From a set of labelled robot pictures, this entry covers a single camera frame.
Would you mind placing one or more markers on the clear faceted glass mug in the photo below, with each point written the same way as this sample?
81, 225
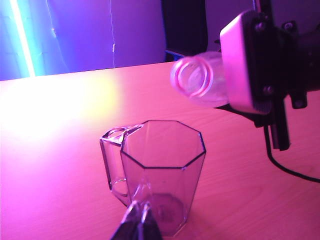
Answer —
162, 180

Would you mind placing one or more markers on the Nongfu Spring water bottle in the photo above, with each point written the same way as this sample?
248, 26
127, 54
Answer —
195, 80

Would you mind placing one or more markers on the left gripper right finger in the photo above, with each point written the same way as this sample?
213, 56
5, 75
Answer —
151, 225

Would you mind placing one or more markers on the black office chair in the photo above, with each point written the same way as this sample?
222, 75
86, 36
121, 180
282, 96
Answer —
185, 25

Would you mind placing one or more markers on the vertical glowing light tube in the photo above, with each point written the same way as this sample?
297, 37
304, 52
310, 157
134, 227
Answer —
23, 45

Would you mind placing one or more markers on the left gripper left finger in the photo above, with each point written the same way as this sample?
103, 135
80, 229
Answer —
127, 225

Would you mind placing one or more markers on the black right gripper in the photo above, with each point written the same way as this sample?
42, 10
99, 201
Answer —
295, 62

